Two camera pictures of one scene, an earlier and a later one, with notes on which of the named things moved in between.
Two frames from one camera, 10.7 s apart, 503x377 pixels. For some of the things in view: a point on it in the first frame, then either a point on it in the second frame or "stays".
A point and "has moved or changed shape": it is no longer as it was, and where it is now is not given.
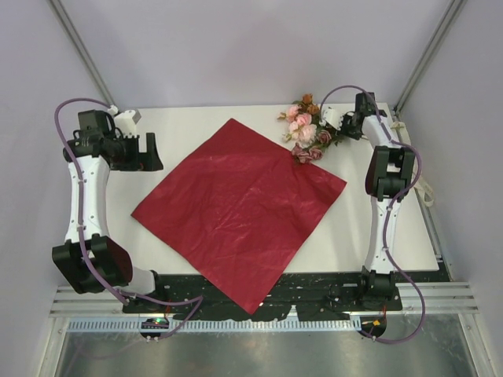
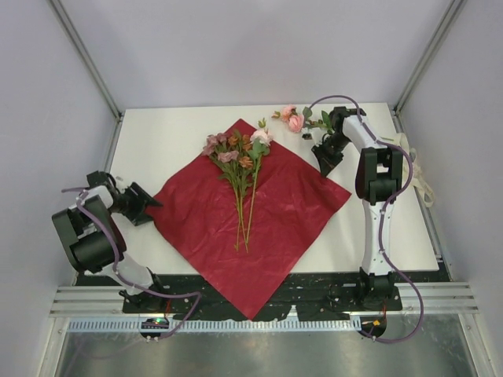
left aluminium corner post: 82,52 stays
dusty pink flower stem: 306,155 → 214,149
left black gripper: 147,161 → 137,216
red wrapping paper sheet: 235,206 has moved or changed shape
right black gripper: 354,136 → 325,162
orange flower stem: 307,104 → 243,213
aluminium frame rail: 439,298 stays
